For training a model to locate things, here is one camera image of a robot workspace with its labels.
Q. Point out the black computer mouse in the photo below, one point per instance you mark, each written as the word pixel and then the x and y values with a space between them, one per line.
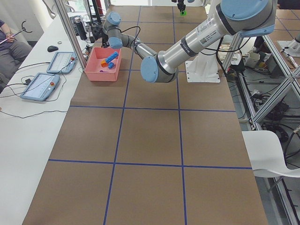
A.
pixel 52 48

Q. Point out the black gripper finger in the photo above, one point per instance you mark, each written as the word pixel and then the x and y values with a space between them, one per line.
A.
pixel 181 6

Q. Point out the orange toy block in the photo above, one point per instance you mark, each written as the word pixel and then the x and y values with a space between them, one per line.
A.
pixel 104 64

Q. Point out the near teach pendant tablet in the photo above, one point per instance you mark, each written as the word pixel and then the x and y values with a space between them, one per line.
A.
pixel 41 87

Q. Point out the seated person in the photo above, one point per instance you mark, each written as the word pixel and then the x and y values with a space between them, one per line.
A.
pixel 12 54

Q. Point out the teach pendant tablet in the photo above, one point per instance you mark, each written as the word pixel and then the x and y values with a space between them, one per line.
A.
pixel 62 62
pixel 41 87

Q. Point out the small blue toy block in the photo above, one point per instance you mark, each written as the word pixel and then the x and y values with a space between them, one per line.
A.
pixel 111 65

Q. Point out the aluminium frame post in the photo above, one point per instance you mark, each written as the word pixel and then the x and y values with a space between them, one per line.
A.
pixel 70 32

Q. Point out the green toy block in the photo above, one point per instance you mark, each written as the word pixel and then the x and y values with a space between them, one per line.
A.
pixel 183 13

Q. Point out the white pedestal column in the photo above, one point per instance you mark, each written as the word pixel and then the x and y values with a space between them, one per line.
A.
pixel 204 67

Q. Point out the long blue toy block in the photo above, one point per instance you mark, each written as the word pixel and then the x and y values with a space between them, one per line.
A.
pixel 111 57

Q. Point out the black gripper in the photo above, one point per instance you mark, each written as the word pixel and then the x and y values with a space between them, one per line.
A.
pixel 104 39

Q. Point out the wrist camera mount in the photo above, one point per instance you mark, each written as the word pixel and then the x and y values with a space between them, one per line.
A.
pixel 97 32

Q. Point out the far teach pendant tablet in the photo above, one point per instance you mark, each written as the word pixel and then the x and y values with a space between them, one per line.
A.
pixel 62 62

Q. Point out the white chair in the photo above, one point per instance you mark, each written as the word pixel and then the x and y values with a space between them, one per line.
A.
pixel 266 155

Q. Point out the black water bottle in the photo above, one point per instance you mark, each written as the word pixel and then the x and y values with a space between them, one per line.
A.
pixel 80 28

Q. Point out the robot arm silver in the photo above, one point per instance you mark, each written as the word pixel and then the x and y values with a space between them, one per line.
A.
pixel 255 17

